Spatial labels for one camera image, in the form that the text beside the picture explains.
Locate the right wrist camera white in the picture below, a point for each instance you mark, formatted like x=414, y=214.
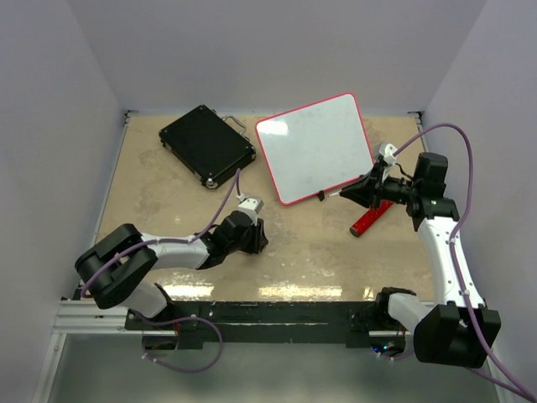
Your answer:
x=386, y=152

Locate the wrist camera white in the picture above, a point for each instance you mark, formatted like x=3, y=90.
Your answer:
x=251, y=206
x=386, y=152

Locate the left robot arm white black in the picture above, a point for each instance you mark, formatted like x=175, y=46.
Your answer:
x=114, y=269

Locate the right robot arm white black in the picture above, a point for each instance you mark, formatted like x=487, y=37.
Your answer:
x=459, y=326

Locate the black hard case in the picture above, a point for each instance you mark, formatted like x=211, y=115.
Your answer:
x=210, y=147

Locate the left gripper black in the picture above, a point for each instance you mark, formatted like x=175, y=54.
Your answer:
x=258, y=238

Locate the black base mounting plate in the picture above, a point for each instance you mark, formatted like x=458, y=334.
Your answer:
x=354, y=324

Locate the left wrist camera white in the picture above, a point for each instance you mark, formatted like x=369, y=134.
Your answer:
x=251, y=206

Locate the whiteboard with pink frame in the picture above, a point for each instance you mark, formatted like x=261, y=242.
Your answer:
x=317, y=147

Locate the red cylindrical eraser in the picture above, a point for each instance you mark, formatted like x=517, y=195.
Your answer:
x=361, y=225

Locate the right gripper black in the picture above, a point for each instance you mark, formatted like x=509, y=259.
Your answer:
x=364, y=191

